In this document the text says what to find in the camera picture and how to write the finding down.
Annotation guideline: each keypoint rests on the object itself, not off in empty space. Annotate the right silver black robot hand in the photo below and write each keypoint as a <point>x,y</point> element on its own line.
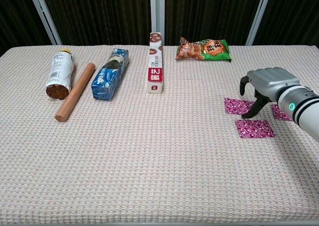
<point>271,80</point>

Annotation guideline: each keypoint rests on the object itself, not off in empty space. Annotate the magenta patterned cloth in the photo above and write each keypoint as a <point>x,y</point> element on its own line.
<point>234,106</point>

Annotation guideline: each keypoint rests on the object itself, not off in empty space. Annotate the dark brown curtain panel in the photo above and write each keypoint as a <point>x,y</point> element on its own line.
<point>211,12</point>
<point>294,14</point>
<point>99,14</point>
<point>17,17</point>

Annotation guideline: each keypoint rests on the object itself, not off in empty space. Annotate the green orange snack bag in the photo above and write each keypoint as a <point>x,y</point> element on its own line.
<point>202,50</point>

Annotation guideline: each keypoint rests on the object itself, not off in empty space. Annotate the long white red box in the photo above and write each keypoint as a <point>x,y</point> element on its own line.
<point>155,69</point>

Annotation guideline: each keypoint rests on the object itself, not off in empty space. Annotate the pink woven tablecloth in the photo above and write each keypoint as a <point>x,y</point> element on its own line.
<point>149,156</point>

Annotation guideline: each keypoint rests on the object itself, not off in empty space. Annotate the blue cookie box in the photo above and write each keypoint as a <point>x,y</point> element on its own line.
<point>109,76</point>

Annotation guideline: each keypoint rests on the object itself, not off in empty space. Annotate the wooden rolling pin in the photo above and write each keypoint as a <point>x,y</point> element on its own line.
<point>74,92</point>

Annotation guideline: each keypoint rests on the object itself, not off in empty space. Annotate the white label drink bottle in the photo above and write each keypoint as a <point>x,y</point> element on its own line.
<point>61,71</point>

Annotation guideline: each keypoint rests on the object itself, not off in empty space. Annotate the white metal frame post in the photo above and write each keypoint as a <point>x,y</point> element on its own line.
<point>157,12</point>
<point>260,12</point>
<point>43,12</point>

